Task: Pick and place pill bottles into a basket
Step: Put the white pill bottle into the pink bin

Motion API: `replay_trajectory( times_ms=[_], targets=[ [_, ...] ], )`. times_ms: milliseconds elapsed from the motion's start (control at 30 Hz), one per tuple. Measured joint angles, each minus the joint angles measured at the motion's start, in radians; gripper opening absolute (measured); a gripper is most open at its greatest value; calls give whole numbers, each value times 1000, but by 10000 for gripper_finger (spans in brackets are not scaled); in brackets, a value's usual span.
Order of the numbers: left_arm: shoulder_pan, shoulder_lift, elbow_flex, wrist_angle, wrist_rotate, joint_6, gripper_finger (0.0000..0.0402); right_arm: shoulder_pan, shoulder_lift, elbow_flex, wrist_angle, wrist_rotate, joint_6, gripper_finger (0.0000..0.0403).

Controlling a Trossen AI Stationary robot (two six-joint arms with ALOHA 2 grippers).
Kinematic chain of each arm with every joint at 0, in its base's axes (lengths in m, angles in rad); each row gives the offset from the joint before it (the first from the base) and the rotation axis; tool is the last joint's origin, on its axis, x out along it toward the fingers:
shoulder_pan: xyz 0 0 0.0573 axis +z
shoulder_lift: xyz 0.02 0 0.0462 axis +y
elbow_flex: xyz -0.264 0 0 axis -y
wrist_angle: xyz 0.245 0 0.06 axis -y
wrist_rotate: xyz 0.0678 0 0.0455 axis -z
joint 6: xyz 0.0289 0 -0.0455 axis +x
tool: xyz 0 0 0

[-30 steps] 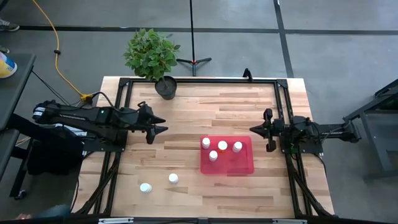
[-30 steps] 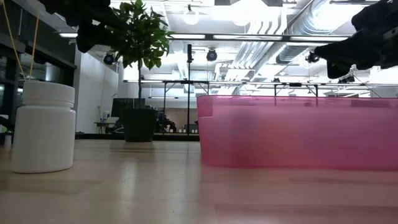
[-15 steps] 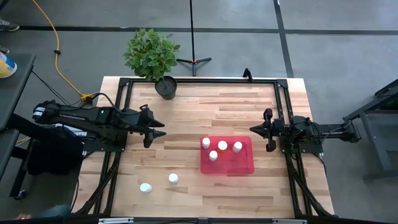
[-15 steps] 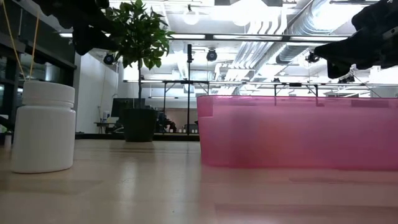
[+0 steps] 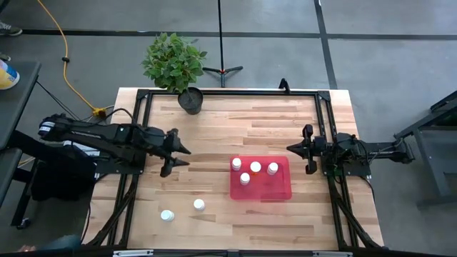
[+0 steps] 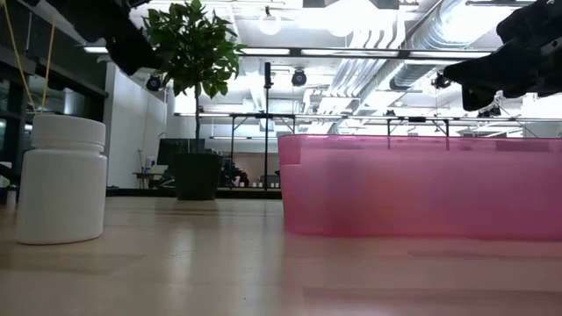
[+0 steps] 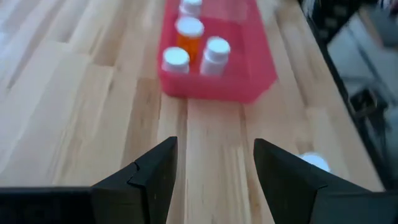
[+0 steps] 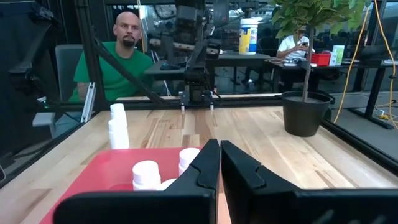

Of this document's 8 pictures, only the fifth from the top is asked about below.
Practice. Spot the silver metal bracket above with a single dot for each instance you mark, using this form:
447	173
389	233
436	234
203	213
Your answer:
332	254
133	253

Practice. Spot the black curved bracket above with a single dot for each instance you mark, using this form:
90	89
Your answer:
283	85

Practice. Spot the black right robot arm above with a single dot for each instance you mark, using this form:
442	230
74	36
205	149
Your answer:
385	151

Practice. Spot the person's hand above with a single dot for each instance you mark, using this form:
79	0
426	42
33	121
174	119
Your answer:
26	248

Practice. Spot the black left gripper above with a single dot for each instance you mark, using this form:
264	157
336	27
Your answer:
162	142

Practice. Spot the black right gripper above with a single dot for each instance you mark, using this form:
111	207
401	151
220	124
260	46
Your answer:
323	150

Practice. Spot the white flat box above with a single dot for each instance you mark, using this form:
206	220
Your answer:
89	152

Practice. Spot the potted green plant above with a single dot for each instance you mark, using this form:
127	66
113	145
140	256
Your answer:
175	60

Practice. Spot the person's shoe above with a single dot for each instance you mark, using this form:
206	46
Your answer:
10	29
3	57

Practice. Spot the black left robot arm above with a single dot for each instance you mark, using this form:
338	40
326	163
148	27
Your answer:
93	133

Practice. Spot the red plastic basket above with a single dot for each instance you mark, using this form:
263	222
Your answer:
264	189

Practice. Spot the black tripod stand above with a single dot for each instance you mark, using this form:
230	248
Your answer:
222	71

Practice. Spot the yellow blue white package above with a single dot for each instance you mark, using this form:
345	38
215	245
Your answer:
7	76

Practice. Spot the black office chair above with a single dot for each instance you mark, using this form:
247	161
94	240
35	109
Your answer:
64	178

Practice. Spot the person's leg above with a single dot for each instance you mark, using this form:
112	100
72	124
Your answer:
59	242

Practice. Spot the black metal table frame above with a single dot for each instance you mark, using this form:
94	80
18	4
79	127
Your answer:
232	92

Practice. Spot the dark metal side table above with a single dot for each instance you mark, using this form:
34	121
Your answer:
439	153

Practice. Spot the grey desk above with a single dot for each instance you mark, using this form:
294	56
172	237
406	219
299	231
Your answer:
14	107

